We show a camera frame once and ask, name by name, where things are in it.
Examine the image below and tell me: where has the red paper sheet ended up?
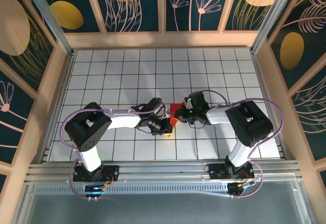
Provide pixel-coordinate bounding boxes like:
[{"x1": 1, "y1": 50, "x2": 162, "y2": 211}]
[{"x1": 168, "y1": 102, "x2": 187, "y2": 138}]

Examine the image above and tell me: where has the white grid mat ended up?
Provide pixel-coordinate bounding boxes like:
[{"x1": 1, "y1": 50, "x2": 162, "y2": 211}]
[{"x1": 47, "y1": 48, "x2": 285, "y2": 162}]

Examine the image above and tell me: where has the grey metal panel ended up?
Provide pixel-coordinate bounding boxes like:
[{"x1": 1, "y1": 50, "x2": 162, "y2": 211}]
[{"x1": 15, "y1": 192, "x2": 311, "y2": 224}]

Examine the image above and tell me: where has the small circuit board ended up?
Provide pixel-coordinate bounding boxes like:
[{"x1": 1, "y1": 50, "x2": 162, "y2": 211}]
[
  {"x1": 85, "y1": 183, "x2": 113, "y2": 193},
  {"x1": 227, "y1": 182, "x2": 257, "y2": 197}
]

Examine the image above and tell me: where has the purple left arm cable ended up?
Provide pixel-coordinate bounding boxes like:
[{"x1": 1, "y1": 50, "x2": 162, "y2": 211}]
[{"x1": 60, "y1": 97, "x2": 171, "y2": 201}]

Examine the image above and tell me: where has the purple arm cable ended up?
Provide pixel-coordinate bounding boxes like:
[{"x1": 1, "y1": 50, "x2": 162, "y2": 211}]
[
  {"x1": 202, "y1": 89, "x2": 285, "y2": 199},
  {"x1": 60, "y1": 97, "x2": 171, "y2": 201}
]

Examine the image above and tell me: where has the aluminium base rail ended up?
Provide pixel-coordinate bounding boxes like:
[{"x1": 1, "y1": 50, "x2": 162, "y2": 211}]
[{"x1": 24, "y1": 159, "x2": 305, "y2": 184}]

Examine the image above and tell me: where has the slotted grey cable duct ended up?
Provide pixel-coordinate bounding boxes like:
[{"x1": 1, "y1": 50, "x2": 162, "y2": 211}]
[{"x1": 35, "y1": 183, "x2": 231, "y2": 194}]

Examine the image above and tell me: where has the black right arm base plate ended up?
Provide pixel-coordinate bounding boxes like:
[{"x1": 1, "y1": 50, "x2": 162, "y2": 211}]
[{"x1": 207, "y1": 163, "x2": 255, "y2": 180}]

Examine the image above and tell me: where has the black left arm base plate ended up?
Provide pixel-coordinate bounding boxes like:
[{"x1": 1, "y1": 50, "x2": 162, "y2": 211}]
[{"x1": 72, "y1": 164, "x2": 120, "y2": 183}]

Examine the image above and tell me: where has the aluminium side rail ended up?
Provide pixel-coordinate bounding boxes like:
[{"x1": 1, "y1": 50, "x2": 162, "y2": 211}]
[
  {"x1": 251, "y1": 50, "x2": 290, "y2": 160},
  {"x1": 38, "y1": 50, "x2": 77, "y2": 163}
]

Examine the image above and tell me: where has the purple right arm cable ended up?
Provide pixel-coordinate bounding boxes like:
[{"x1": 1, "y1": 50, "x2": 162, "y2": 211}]
[{"x1": 202, "y1": 89, "x2": 285, "y2": 199}]

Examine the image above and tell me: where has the aluminium corner post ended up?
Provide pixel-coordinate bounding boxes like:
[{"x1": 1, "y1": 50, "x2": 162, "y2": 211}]
[
  {"x1": 250, "y1": 0, "x2": 299, "y2": 54},
  {"x1": 20, "y1": 0, "x2": 74, "y2": 55}
]

